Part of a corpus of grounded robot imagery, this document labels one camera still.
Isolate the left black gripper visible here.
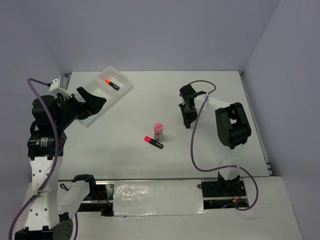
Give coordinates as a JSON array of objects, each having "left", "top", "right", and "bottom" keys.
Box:
[{"left": 55, "top": 86, "right": 107, "bottom": 129}]

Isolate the orange highlighter marker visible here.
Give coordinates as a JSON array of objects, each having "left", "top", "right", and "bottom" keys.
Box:
[{"left": 105, "top": 79, "right": 120, "bottom": 91}]

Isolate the blue paint jar with label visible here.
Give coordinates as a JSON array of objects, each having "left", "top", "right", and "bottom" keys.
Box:
[{"left": 75, "top": 95, "right": 86, "bottom": 103}]

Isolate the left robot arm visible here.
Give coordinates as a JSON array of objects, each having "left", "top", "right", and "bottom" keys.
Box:
[{"left": 9, "top": 87, "right": 107, "bottom": 240}]

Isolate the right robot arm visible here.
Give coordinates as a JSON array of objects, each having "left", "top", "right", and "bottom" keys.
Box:
[{"left": 179, "top": 83, "right": 252, "bottom": 196}]

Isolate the white three-compartment plastic tray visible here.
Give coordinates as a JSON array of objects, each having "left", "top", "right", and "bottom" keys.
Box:
[{"left": 71, "top": 66, "right": 133, "bottom": 128}]

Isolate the pink glitter jar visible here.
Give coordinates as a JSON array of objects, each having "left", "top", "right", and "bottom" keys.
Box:
[{"left": 153, "top": 123, "right": 163, "bottom": 142}]

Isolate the pink highlighter marker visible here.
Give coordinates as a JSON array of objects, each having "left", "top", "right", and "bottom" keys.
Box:
[{"left": 144, "top": 136, "right": 164, "bottom": 149}]

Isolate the silver foil cover plate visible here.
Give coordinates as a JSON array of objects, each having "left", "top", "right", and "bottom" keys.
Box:
[{"left": 113, "top": 179, "right": 205, "bottom": 217}]

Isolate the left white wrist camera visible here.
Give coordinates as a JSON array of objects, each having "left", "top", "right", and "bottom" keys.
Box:
[{"left": 49, "top": 75, "right": 71, "bottom": 98}]

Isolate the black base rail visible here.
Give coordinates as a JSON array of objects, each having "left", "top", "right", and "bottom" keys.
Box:
[{"left": 79, "top": 179, "right": 249, "bottom": 217}]

